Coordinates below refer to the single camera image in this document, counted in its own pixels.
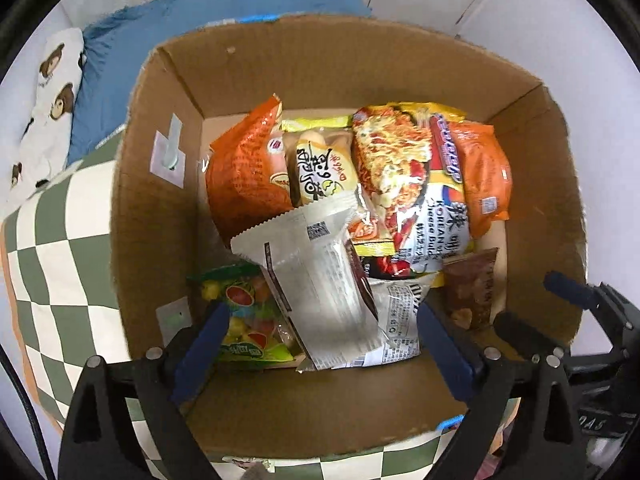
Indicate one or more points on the instant noodle pack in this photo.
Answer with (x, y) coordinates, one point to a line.
(405, 180)

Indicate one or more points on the white bear print pillow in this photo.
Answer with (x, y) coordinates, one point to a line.
(50, 125)

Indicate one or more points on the yellow bread packet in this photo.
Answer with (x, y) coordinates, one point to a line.
(320, 165)

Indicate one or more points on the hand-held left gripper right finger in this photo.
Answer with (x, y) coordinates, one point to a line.
(445, 345)

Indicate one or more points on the silver grey snack packet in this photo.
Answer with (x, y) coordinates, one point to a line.
(397, 320)

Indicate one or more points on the green colourful candy bag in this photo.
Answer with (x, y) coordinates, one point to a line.
(245, 310)

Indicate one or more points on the white clear snack packet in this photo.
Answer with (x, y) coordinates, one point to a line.
(310, 270)

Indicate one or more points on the green white checkered mat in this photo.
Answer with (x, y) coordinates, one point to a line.
(50, 260)

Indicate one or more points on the blue bed sheet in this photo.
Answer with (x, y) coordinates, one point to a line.
(225, 5)

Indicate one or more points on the brown snack packet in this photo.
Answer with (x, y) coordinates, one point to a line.
(472, 290)

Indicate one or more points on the cardboard box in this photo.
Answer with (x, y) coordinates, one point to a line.
(300, 410)

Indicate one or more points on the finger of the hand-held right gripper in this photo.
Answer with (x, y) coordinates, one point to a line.
(570, 287)
(525, 337)

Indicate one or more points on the orange chip bag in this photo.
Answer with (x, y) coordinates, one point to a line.
(245, 175)
(487, 175)

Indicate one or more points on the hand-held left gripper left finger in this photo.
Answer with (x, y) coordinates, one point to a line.
(205, 347)

